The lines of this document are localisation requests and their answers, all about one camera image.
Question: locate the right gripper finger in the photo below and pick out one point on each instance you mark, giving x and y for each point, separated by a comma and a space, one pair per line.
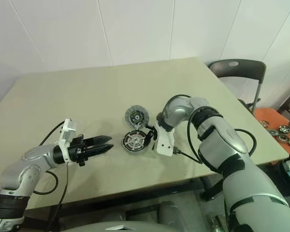
148, 139
148, 126

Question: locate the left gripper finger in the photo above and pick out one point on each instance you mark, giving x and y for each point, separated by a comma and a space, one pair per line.
99, 149
97, 140

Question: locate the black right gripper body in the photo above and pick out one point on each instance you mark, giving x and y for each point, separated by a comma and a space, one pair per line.
154, 135

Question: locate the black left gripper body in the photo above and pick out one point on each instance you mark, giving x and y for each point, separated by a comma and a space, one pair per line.
77, 149

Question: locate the motor stator with copper windings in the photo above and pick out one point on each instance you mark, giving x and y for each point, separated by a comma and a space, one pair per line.
134, 150

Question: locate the grey motor cover with board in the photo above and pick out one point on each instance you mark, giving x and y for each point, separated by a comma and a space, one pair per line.
128, 119

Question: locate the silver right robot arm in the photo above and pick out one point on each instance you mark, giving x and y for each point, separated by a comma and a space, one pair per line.
232, 149

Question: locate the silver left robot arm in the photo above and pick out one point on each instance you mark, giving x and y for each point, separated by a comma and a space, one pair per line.
36, 154

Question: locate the motor parts on orange tray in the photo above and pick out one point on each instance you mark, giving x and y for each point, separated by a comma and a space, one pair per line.
268, 116

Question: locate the grey robot torso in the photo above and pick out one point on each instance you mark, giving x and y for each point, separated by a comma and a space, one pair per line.
145, 227

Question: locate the black folding chair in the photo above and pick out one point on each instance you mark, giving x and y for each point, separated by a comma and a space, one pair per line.
246, 70

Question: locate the black white small wheel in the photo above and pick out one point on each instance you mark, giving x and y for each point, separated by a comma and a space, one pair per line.
284, 129

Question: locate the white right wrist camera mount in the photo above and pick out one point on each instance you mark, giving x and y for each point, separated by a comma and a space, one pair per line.
164, 145

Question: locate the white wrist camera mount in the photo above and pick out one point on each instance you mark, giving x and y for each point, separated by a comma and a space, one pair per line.
164, 145
66, 135

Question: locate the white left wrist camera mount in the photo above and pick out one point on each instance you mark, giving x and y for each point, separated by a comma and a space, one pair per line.
66, 135

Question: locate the black metal table frame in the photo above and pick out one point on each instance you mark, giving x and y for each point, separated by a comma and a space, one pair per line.
211, 191

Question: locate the shiny metal bracket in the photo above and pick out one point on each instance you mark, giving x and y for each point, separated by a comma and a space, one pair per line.
218, 223

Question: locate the dark brown furniture frame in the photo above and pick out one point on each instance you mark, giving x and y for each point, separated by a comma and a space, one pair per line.
288, 97

